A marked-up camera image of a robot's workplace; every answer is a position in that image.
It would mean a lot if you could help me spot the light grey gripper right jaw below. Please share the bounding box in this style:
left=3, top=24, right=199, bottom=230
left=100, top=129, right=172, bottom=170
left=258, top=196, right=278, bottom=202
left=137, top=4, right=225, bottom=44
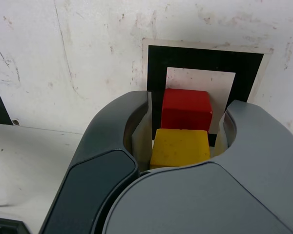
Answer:
left=101, top=99, right=293, bottom=234

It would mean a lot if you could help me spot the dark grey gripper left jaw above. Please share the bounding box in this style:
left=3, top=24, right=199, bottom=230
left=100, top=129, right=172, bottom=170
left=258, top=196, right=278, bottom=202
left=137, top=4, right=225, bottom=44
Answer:
left=39, top=90, right=153, bottom=234

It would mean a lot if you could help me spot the yellow cube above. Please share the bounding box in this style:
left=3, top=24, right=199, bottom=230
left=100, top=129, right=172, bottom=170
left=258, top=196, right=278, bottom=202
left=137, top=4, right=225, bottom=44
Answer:
left=149, top=128, right=211, bottom=170

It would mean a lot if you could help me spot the red cube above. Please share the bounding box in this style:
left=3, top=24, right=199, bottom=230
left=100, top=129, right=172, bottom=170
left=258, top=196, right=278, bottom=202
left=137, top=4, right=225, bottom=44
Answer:
left=161, top=88, right=213, bottom=135

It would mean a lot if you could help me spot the black tape square outline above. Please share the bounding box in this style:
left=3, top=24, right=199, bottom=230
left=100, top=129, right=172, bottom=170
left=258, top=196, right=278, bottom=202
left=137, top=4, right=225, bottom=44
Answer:
left=147, top=45, right=265, bottom=147

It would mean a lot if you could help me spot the black tape strip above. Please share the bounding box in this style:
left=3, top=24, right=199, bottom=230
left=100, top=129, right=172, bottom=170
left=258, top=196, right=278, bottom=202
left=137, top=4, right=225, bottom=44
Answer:
left=0, top=72, right=14, bottom=126

